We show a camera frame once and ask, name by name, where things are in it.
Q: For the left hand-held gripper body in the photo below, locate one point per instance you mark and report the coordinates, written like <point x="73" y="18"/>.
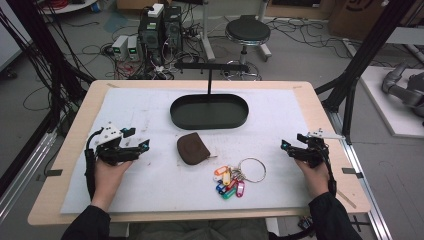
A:
<point x="111" y="153"/>

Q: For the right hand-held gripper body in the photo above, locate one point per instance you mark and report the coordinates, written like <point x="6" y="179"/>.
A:
<point x="313" y="153"/>

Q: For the person's right hand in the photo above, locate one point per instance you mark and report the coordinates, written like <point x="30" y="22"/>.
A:
<point x="316" y="180"/>

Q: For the person's left hand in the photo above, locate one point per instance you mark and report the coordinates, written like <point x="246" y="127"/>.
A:
<point x="106" y="180"/>

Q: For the white table mat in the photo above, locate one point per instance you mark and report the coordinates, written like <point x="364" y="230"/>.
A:
<point x="160" y="186"/>

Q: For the brown zip pouch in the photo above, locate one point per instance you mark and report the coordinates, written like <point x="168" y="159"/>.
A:
<point x="191" y="148"/>

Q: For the black oval tray with hanger stand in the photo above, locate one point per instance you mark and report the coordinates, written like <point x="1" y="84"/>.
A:
<point x="209" y="111"/>

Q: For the white platform board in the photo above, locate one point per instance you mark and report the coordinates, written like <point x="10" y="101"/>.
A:
<point x="383" y="110"/>

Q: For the grey bench power supply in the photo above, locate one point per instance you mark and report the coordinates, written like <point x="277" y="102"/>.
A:
<point x="120" y="46"/>
<point x="133" y="48"/>

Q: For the black computer tower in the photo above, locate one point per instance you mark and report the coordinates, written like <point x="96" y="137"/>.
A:
<point x="150" y="36"/>
<point x="172" y="30"/>

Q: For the black round stool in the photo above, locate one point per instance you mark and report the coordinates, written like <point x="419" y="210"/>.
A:
<point x="247" y="30"/>

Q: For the white metal stand leg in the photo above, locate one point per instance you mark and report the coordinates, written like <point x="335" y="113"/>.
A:
<point x="206" y="36"/>

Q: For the white box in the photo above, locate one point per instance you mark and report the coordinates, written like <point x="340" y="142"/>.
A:
<point x="155" y="10"/>

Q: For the cardboard box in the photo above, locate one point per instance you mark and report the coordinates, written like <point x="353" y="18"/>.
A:
<point x="360" y="16"/>

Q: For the black frame post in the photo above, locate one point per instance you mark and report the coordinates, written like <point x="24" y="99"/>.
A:
<point x="43" y="50"/>
<point x="363" y="56"/>

